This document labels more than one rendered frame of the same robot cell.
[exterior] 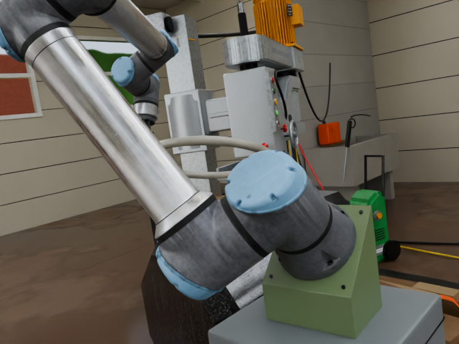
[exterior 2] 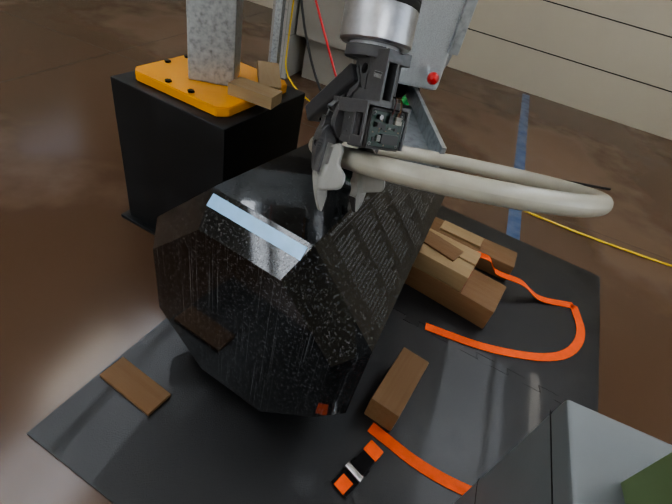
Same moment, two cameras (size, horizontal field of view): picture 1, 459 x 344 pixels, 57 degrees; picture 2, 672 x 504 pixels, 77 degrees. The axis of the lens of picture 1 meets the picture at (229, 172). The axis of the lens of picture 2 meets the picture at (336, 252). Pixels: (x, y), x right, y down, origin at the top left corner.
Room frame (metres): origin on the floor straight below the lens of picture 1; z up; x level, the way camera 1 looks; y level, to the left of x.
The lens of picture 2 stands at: (1.05, 0.56, 1.51)
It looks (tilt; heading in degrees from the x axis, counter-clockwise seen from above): 40 degrees down; 328
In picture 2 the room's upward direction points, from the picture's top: 15 degrees clockwise
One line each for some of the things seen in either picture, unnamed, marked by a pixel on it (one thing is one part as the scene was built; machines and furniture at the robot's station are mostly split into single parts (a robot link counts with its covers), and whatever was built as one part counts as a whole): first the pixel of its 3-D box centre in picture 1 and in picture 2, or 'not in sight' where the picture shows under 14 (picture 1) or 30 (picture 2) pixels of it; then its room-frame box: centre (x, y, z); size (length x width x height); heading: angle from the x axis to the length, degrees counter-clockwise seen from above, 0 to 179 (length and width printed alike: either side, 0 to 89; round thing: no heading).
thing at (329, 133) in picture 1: (331, 132); not in sight; (5.37, -1.36, 1.00); 0.50 x 0.22 x 0.33; 136
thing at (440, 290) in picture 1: (435, 289); (461, 233); (2.45, -1.14, 0.13); 0.25 x 0.10 x 0.01; 39
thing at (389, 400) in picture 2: not in sight; (397, 387); (1.68, -0.29, 0.07); 0.30 x 0.12 x 0.12; 125
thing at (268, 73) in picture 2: not in sight; (269, 74); (2.95, -0.04, 0.80); 0.20 x 0.10 x 0.05; 168
